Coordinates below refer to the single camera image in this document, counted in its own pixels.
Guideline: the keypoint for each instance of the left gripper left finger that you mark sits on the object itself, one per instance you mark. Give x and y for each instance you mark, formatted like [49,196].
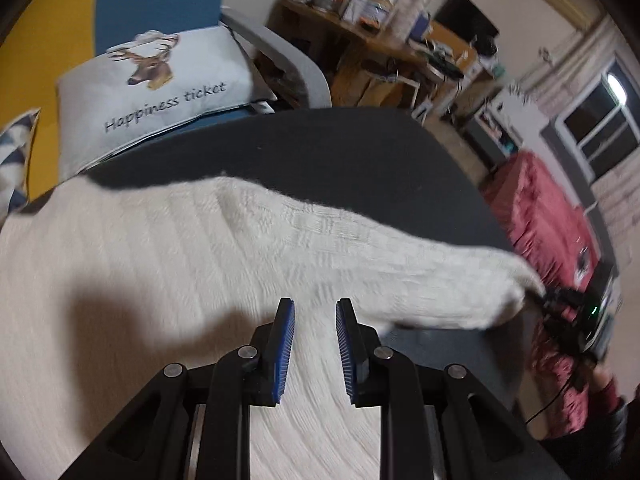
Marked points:
[267,357]

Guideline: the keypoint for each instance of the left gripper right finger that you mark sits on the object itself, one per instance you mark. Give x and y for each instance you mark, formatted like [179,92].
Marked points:
[364,358]

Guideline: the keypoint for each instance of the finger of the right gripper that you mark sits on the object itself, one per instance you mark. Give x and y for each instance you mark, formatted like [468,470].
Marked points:
[542,299]

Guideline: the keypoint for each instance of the cream knit sweater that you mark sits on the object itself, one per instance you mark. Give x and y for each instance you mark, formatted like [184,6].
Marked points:
[100,289]

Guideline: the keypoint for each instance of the person right hand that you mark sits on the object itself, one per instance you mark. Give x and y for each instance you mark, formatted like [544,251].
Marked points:
[601,381]

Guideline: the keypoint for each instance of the pink red blanket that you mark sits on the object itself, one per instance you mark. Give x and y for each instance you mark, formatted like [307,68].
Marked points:
[554,237]

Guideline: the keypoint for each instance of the low grey tv cabinet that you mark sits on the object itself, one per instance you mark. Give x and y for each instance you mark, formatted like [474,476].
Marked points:
[492,143]

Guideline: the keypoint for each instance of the right side window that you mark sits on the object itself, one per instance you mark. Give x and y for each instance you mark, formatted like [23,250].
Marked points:
[599,128]

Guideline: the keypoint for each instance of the wooden desk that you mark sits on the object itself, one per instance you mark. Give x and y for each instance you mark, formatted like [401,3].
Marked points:
[365,68]

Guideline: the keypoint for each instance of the white deer print pillow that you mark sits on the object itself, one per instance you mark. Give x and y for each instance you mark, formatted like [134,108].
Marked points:
[147,86]

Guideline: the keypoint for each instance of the black monitor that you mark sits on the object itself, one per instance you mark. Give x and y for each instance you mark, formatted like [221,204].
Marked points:
[469,23]

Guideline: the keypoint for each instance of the blue water jug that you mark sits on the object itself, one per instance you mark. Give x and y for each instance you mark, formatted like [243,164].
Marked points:
[420,28]

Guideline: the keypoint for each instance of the triangle pattern pillow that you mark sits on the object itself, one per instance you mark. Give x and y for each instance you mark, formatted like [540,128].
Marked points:
[16,140]

